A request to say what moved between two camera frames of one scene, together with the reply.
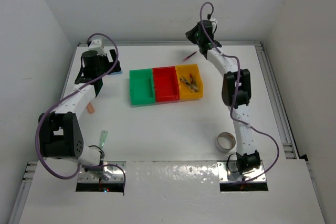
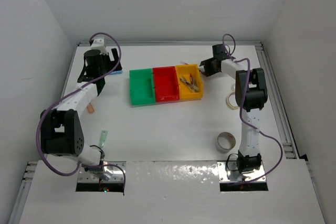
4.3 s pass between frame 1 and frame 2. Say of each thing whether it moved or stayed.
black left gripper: stayed
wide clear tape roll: stayed
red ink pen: stayed
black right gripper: moved
